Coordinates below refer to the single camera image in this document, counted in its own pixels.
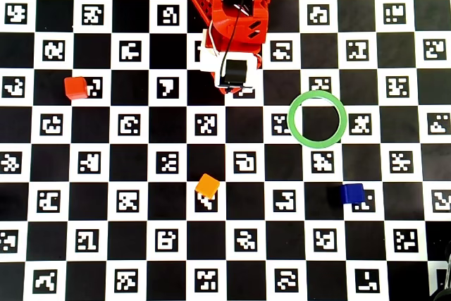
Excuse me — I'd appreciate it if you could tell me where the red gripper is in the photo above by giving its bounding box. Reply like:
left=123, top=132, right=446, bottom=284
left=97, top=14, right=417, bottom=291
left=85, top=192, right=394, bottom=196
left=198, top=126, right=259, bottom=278
left=210, top=7, right=269, bottom=95

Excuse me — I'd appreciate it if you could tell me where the orange cube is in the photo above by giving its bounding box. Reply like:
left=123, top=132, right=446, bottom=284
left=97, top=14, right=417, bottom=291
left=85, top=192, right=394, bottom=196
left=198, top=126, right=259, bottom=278
left=194, top=173, right=221, bottom=199

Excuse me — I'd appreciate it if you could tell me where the red cube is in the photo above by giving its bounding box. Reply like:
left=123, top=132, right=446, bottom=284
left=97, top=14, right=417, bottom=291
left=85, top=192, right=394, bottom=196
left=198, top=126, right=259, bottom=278
left=63, top=75, right=89, bottom=100

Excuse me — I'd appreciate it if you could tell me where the blue cube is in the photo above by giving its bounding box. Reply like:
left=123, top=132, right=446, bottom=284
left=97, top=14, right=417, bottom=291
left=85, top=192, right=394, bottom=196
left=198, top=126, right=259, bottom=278
left=339, top=183, right=365, bottom=205

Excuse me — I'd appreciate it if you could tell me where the black white marker checkerboard mat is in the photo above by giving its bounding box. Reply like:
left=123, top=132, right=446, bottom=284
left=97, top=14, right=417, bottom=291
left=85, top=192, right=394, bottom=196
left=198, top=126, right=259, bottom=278
left=0, top=0, right=451, bottom=301

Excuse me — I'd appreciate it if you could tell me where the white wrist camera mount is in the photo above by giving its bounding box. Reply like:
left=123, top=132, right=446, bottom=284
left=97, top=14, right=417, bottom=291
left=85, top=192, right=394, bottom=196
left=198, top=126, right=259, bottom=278
left=199, top=29, right=262, bottom=93

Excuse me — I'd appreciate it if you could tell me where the thin black camera cable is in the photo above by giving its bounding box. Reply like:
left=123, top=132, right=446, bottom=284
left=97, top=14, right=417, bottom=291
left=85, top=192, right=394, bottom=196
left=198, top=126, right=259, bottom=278
left=218, top=0, right=254, bottom=90

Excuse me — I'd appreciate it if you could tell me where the green flat ring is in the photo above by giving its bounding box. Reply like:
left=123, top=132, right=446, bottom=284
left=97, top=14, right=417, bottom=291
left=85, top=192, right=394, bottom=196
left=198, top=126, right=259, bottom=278
left=287, top=90, right=348, bottom=149

